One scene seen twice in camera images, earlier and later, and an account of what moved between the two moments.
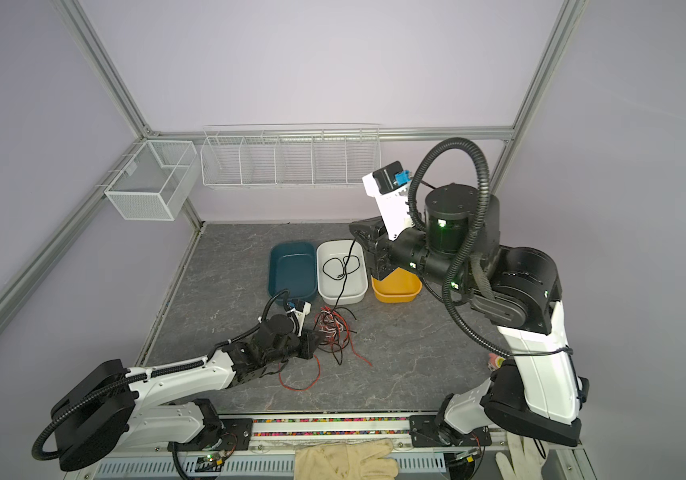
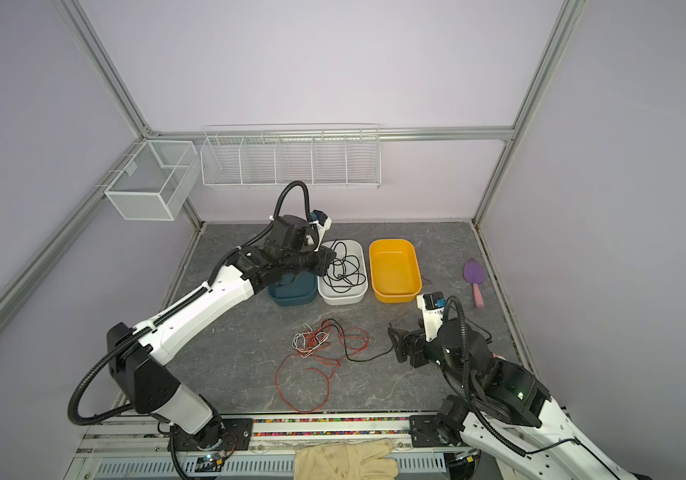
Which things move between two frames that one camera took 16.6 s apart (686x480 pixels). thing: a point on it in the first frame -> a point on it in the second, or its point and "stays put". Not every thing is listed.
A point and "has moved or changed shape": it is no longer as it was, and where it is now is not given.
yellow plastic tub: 398,287 stays put
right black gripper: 388,252 -> 406,347
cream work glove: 347,460 stays put
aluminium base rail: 268,447 stays put
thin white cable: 328,324 has moved or changed shape
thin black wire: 335,333 -> 370,357
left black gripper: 310,345 -> 326,255
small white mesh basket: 157,182 stays put
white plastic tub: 332,256 stays put
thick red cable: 337,345 -> 303,378
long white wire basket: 289,153 stays put
